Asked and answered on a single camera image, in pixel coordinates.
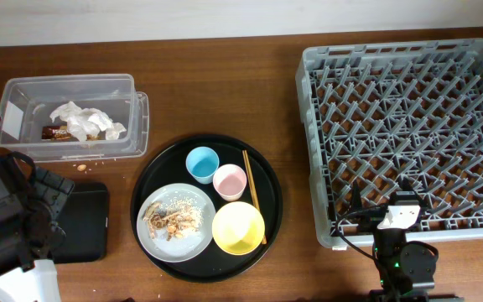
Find round black serving tray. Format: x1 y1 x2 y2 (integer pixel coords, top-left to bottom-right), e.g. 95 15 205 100
130 134 283 283

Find gold brown snack wrapper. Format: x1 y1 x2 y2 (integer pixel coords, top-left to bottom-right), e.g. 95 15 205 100
41 126 100 141

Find clear plastic waste bin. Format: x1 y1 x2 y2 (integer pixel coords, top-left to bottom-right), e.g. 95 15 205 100
0 74 150 163

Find grey plate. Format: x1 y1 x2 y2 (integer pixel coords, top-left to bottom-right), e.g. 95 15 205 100
135 183 216 263

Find yellow plastic bowl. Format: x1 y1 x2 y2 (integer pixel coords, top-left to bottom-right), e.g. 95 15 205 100
212 201 265 256

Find food scraps on plate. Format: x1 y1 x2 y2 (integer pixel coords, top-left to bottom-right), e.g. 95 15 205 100
142 201 203 241

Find pink plastic cup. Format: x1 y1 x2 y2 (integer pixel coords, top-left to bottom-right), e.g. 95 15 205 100
212 164 247 201

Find black rectangular tray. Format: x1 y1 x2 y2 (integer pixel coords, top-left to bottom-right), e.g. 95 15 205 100
53 182 110 264

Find white napkin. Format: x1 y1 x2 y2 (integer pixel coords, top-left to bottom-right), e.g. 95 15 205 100
49 102 127 142

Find wooden chopstick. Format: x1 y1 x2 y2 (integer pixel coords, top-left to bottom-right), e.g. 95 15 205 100
241 149 268 246

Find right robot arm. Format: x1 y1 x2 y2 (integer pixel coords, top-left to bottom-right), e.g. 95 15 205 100
344 178 439 302

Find light blue plastic cup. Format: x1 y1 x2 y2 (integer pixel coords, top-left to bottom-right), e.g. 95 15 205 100
185 146 220 185

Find grey dishwasher rack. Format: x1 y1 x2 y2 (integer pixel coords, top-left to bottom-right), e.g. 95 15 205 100
295 38 483 250

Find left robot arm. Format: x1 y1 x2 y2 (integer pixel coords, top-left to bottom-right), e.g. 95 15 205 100
0 152 75 301

